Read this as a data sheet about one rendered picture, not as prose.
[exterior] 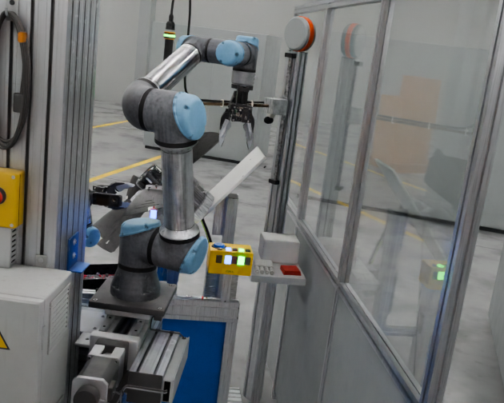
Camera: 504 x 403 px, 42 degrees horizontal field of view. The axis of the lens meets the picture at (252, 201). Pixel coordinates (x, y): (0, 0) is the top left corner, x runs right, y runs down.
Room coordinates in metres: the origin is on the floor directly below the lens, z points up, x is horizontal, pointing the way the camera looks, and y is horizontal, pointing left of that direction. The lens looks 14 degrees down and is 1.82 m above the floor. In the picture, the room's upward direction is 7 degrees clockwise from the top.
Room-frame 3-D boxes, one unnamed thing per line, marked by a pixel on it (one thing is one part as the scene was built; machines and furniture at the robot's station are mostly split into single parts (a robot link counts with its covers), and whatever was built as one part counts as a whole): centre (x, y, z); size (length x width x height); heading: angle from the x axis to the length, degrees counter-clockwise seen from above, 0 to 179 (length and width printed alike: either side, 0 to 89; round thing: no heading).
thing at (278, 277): (2.82, -0.13, 0.85); 0.36 x 0.24 x 0.03; 8
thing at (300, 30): (3.12, -0.13, 1.88); 0.17 x 0.15 x 0.16; 8
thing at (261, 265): (2.71, -0.09, 0.87); 0.15 x 0.09 x 0.02; 4
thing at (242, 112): (2.13, 0.08, 1.62); 0.09 x 0.08 x 0.12; 8
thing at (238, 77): (2.14, 0.07, 1.70); 0.08 x 0.08 x 0.05
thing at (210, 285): (2.89, 0.10, 0.73); 0.15 x 0.09 x 0.22; 98
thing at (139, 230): (1.86, 0.31, 1.20); 0.13 x 0.12 x 0.14; 70
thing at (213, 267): (2.31, 0.06, 1.02); 0.16 x 0.10 x 0.11; 98
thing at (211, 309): (2.25, 0.45, 0.82); 0.90 x 0.04 x 0.08; 98
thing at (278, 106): (3.05, -0.06, 1.54); 0.10 x 0.07 x 0.08; 133
